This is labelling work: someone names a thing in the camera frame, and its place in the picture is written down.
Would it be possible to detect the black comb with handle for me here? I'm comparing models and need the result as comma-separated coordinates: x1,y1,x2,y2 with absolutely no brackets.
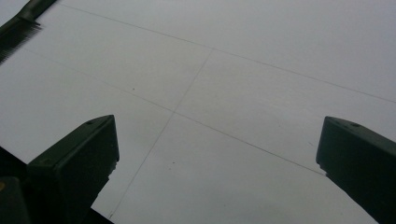
0,0,59,64

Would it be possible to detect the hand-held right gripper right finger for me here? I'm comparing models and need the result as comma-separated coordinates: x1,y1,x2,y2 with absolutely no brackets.
316,116,396,224

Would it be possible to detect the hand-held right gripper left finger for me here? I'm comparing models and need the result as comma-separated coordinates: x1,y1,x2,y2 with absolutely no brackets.
26,114,120,224

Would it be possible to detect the white sheet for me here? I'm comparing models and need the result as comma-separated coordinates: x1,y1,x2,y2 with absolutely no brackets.
0,0,396,224

